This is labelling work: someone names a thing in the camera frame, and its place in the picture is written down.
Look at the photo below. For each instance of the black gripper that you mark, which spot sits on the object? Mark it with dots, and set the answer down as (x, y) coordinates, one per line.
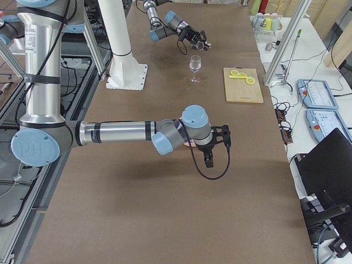
(204, 148)
(190, 34)

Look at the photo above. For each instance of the steel cocktail jigger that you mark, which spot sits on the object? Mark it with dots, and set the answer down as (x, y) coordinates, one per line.
(201, 46)

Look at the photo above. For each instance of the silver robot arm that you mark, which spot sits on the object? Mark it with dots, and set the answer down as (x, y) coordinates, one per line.
(44, 134)
(165, 24)

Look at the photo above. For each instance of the clear wine glass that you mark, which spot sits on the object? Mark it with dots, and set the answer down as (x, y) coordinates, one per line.
(195, 66)

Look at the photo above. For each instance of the pink bowl of ice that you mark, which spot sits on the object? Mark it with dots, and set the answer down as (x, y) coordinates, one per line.
(191, 143)

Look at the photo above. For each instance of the yellow plastic knife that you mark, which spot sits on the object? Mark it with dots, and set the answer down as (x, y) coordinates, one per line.
(237, 77)

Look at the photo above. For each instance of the wooden cutting board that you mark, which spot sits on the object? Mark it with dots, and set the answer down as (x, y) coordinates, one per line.
(237, 90)

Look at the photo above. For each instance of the small metal cup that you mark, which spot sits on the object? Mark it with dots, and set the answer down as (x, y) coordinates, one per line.
(269, 47)

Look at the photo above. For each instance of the rack of pastel cups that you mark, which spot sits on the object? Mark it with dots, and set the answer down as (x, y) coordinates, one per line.
(267, 24)

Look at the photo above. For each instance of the black power strip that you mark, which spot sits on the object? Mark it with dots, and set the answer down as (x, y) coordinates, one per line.
(285, 127)

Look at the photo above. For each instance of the black monitor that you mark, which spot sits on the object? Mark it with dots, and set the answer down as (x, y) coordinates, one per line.
(326, 172)

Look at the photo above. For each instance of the blue teach pendant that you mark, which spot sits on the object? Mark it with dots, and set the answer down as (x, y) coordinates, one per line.
(323, 121)
(316, 94)

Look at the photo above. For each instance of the white pedestal column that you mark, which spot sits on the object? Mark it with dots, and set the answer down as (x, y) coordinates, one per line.
(125, 72)

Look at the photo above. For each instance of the aluminium frame post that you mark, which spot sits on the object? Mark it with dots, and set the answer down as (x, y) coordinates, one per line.
(291, 29)

